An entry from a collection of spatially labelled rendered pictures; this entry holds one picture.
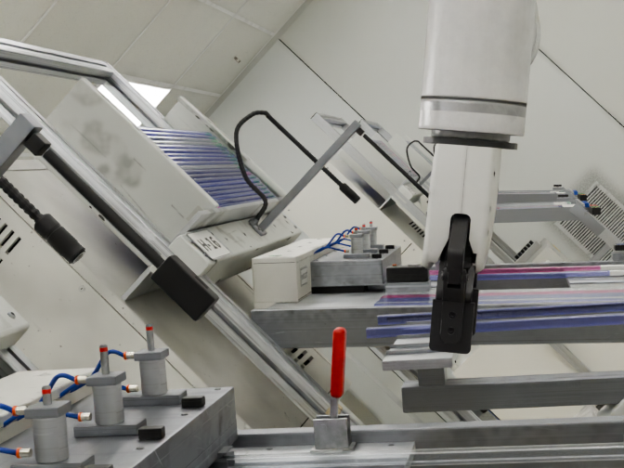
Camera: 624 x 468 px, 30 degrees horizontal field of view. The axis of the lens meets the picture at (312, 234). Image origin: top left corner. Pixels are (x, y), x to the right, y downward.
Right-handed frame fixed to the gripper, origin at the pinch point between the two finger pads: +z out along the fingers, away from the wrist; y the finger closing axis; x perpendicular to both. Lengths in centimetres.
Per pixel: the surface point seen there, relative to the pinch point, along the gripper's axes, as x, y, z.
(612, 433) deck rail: 13.9, -8.0, 8.7
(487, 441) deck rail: 3.4, -8.1, 10.7
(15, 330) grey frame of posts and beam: -42.3, -10.6, 5.8
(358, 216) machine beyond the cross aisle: -67, -440, 18
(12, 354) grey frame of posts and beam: -43.3, -12.5, 8.6
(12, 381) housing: -38.8, -2.6, 8.9
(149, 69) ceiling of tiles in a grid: -214, -565, -50
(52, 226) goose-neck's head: -32.9, 4.5, -5.9
